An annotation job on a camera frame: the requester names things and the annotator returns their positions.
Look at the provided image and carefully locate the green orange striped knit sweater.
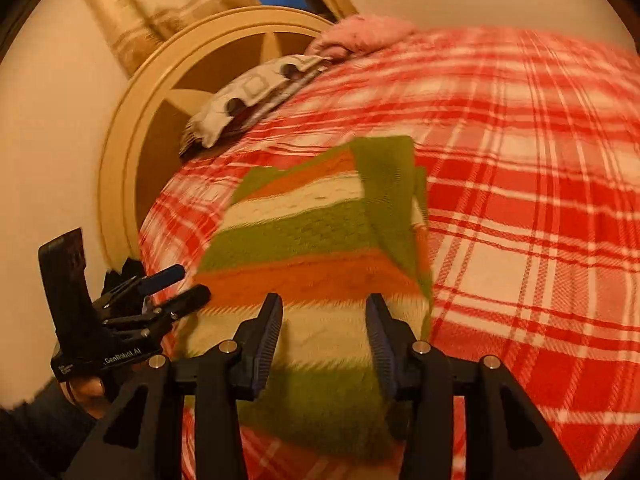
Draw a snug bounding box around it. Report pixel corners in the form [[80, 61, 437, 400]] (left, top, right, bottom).
[[176, 136, 432, 462]]

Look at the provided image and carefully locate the dark left forearm sleeve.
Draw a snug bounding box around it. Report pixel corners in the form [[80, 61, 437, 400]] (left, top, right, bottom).
[[1, 379, 96, 479]]

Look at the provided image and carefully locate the person's left hand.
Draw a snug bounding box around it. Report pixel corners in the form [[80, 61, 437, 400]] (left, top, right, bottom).
[[60, 376, 112, 419]]

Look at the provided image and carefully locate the cream round wooden headboard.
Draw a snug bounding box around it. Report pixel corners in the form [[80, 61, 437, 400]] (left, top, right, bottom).
[[98, 6, 331, 269]]

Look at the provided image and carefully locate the white patterned pillow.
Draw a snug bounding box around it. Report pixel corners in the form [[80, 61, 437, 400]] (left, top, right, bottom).
[[179, 54, 332, 159]]

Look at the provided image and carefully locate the red white plaid bedspread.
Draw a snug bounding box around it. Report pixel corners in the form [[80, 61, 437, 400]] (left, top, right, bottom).
[[139, 27, 639, 479]]

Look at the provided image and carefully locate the pink pillow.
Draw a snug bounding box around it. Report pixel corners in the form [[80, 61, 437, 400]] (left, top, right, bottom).
[[305, 14, 419, 61]]

